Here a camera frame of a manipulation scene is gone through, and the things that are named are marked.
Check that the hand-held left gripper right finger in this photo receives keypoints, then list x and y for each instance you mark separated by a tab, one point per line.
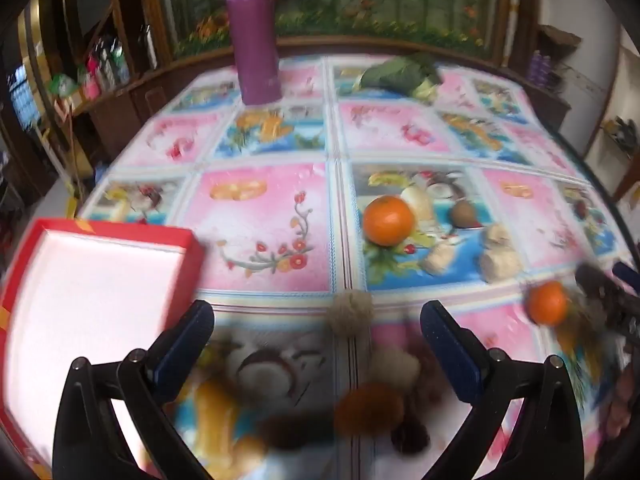
450	355

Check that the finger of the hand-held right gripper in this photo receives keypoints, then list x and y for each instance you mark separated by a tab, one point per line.
600	287

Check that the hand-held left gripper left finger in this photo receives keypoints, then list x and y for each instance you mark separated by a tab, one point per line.
185	355

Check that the dark red date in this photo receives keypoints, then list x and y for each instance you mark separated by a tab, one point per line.
410	436
429	365

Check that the small orange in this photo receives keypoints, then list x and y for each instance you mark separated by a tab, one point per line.
547	303

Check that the smooth beige nut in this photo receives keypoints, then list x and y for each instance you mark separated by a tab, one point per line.
395	367

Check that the beige ridged cube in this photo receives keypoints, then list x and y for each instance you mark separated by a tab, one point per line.
500	265

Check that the rough beige ball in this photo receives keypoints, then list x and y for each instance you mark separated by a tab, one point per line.
350	312

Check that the red box with white inside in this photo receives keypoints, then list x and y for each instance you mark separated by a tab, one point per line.
90	300

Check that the small beige piece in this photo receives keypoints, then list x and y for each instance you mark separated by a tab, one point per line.
496	237

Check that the dark brown dried fruit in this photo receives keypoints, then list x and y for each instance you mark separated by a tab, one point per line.
295	432

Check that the beige wedge piece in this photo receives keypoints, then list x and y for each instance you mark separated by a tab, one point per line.
440	259

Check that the orange-brown round fruit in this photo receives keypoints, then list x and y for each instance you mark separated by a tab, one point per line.
367	408

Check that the brown round fruit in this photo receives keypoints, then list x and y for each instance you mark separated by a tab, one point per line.
464	215

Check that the large orange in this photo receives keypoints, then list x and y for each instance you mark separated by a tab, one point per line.
389	220

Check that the fruit print tablecloth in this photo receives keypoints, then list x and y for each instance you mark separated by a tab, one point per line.
275	220

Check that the blue plastic bag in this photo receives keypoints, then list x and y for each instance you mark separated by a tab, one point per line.
103	171

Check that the purple plastic bottle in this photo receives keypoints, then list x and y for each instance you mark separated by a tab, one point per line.
537	67
548	70

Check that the brown wooden shelf piece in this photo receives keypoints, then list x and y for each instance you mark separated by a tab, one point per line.
561	36

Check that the wooden display cabinet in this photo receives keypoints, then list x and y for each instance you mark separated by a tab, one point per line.
50	125

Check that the green leafy cabbage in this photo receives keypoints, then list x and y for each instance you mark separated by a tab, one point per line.
400	75

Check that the pink box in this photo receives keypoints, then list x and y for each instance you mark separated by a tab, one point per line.
91	77

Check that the green packet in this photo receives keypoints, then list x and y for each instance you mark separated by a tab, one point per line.
64	85

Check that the black thermos jug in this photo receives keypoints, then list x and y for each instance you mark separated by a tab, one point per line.
112	62

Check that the silver thermos flask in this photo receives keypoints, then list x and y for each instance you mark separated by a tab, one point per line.
148	46

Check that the purple thermos bottle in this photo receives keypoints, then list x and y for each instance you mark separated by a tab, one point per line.
255	35

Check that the framed bamboo flower mural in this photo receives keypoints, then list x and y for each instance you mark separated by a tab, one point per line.
350	0

